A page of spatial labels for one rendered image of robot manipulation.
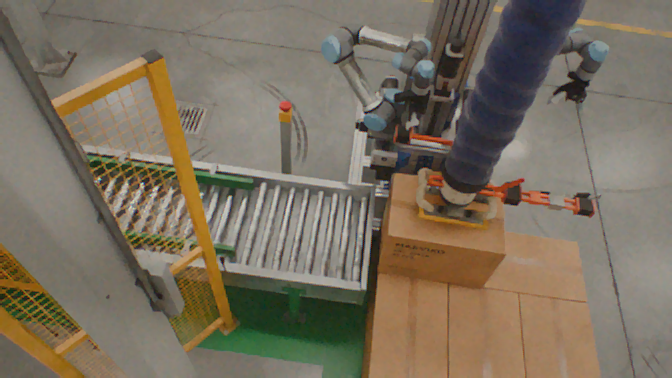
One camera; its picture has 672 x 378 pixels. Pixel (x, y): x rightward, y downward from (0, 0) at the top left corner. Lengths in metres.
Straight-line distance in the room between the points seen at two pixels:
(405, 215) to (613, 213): 2.21
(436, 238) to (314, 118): 2.02
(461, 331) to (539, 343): 0.42
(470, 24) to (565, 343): 1.73
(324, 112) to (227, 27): 1.42
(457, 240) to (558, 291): 0.80
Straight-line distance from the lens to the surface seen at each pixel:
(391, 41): 2.49
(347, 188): 3.08
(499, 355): 2.86
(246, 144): 4.08
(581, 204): 2.64
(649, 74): 5.88
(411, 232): 2.55
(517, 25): 1.77
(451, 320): 2.84
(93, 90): 1.53
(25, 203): 0.99
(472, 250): 2.61
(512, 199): 2.50
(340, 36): 2.52
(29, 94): 0.96
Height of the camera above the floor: 3.08
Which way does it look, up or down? 55 degrees down
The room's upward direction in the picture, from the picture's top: 8 degrees clockwise
